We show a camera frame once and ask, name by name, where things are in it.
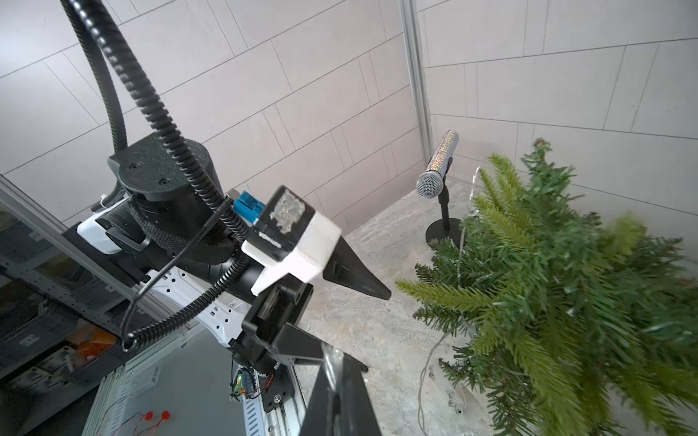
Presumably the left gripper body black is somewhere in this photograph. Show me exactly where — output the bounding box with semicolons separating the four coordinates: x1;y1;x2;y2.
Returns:
229;274;314;374

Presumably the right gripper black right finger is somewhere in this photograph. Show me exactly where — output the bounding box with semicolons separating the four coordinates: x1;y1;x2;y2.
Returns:
339;355;381;436

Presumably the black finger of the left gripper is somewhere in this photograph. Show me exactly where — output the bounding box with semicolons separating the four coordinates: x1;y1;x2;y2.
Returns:
272;323;332;365
323;237;392;301

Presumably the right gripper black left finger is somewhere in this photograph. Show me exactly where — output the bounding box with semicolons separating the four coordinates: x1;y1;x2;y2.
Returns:
299;343;343;435

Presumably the small green christmas tree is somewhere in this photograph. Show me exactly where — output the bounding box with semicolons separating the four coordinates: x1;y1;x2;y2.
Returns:
397;139;697;435

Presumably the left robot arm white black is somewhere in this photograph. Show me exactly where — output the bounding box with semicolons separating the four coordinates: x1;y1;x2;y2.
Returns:
67;132;391;374

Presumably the left green circuit board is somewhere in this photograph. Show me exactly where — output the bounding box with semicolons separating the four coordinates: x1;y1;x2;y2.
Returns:
230;366;274;403

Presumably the glitter microphone on black stand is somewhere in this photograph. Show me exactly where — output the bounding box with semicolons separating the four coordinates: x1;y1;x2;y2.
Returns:
416;130;462;245

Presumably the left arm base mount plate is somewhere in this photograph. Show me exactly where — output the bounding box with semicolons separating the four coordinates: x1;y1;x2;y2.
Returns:
260;364;296;413

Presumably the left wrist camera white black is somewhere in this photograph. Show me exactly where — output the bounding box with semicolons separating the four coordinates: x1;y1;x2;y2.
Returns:
242;185;341;296

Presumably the left black corrugated cable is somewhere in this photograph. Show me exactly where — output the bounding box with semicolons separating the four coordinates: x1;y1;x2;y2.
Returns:
58;0;252;351

